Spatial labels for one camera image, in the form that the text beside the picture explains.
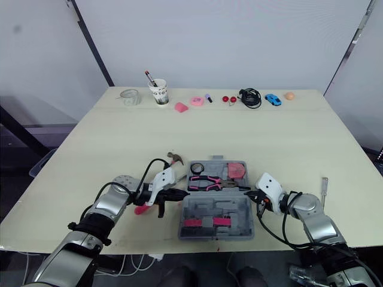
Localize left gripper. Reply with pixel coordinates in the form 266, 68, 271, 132
156, 189, 192, 219

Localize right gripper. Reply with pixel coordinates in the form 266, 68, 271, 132
244, 190, 272, 212

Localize grey tool case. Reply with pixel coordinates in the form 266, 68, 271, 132
178, 154, 256, 242

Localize pink tape measure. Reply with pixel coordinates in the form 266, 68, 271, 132
226, 162, 247, 179

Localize pink and black pliers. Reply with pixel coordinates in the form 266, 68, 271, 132
187, 175, 251, 193

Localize clear plastic piece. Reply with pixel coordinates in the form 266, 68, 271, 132
288, 262, 318, 285

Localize blue toy car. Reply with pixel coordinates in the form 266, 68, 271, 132
265, 93, 282, 106

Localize white paper cup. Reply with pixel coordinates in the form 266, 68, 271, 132
148, 78, 170, 106

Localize black and red pen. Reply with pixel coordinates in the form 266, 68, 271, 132
144, 70, 158, 87

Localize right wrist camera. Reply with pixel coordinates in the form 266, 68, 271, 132
256, 172, 285, 215

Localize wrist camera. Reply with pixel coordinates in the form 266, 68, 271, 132
256, 172, 285, 215
148, 167, 177, 207

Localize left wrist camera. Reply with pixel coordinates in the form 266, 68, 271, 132
148, 167, 177, 207

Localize hammer with pink handle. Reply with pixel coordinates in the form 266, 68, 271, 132
133, 151, 186, 216

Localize white cable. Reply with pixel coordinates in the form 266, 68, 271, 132
113, 253, 164, 276

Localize clear handled screwdriver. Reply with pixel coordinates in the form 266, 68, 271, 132
321, 176, 329, 204

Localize coiled black cable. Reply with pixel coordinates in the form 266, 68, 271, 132
238, 87, 262, 109

